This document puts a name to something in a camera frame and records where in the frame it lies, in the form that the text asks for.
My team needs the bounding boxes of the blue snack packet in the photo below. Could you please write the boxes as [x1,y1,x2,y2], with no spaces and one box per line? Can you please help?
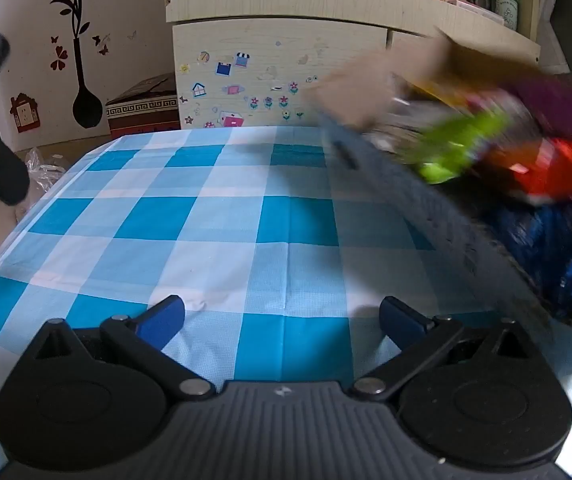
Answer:
[486,200,572,323]

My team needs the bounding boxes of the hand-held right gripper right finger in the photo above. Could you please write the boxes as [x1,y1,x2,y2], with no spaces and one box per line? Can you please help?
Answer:
[350,296,539,402]

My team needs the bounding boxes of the cluster of colourful stickers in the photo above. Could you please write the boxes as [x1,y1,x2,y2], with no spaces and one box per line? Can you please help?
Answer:
[178,50,317,129]

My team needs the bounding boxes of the black vase wall decal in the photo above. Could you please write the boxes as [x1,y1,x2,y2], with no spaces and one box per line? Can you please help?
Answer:
[25,0,112,132]

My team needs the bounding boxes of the clear plastic bag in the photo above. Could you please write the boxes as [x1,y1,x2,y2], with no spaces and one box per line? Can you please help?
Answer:
[22,146,73,197]

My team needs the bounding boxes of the yellow snack packet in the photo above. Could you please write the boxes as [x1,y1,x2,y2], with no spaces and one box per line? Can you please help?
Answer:
[408,77,474,111]

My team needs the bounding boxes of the cream wooden cabinet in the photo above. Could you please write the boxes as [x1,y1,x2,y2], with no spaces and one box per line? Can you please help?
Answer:
[165,0,542,132]

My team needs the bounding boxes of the brown cardboard box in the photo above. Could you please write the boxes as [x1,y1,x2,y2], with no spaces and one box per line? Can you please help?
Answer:
[311,30,556,331]

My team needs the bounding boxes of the red house switch decal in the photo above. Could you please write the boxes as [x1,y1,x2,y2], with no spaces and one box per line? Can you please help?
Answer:
[9,92,40,134]

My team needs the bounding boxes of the dark patterned box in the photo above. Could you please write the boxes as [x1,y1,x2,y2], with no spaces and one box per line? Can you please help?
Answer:
[104,72,180,139]

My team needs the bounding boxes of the purple snack packet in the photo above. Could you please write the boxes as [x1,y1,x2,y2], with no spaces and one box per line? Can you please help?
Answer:
[506,77,572,143]

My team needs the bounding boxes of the red snack packet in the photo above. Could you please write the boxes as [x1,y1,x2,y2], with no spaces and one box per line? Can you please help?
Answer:
[503,136,572,207]

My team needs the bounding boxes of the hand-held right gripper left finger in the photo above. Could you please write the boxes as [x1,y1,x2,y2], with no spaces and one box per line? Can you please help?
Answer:
[31,295,217,404]

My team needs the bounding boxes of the green snack packet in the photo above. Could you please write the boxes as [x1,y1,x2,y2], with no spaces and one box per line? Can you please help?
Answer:
[413,110,512,184]

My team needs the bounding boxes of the flat stack of white boxes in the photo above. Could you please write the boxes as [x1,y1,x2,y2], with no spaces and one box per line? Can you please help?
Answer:
[444,0,507,27]

